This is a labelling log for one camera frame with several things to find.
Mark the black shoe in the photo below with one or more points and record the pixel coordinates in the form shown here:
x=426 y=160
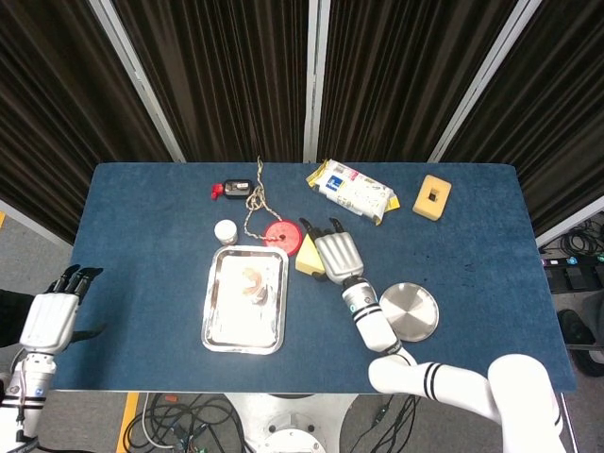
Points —
x=575 y=330

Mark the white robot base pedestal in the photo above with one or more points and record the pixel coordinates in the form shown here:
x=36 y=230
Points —
x=292 y=424

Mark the small white jar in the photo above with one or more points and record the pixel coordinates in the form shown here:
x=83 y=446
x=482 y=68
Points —
x=225 y=232

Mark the yellow sponge block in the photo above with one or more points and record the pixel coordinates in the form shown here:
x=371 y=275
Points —
x=307 y=259

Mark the white partition frame post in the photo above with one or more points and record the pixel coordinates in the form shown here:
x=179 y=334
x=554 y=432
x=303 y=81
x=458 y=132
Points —
x=316 y=80
x=137 y=75
x=486 y=80

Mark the person in black clothing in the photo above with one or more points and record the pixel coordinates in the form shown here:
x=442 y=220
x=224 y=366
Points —
x=11 y=316

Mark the dark brown pleated curtain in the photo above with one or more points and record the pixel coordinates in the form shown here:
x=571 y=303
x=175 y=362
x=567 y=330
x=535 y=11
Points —
x=557 y=118
x=226 y=80
x=56 y=118
x=401 y=80

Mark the blue table cloth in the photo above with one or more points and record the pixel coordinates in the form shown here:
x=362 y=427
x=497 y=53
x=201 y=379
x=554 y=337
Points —
x=141 y=236

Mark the rectangular stainless steel tray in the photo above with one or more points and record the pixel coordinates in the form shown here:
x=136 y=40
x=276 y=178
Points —
x=226 y=325

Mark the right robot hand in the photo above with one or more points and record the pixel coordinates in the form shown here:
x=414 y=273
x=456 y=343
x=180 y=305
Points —
x=340 y=257

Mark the red disc with hole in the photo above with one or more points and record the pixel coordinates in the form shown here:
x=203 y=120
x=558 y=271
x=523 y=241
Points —
x=288 y=238

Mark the round metal lid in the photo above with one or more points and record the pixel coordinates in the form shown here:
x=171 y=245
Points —
x=415 y=311

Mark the black device with red cap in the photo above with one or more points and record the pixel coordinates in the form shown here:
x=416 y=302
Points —
x=236 y=189

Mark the white and yellow wipes packet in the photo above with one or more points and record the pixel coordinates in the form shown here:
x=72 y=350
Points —
x=354 y=191

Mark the yellow block with hole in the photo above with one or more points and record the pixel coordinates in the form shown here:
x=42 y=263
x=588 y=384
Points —
x=422 y=203

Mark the white partition frame rail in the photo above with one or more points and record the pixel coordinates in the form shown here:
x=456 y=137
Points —
x=35 y=225
x=573 y=219

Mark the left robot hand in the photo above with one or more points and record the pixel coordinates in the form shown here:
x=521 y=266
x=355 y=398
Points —
x=47 y=323

